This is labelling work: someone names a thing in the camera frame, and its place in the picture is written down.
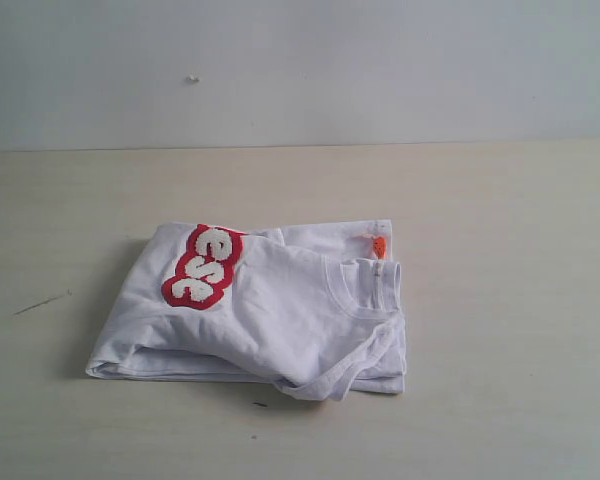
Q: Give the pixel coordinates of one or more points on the orange neck label tag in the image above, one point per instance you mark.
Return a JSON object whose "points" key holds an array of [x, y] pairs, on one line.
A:
{"points": [[379, 247]]}

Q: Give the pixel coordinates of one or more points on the white t-shirt red lettering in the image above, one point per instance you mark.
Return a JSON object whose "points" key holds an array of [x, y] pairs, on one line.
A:
{"points": [[308, 309]]}

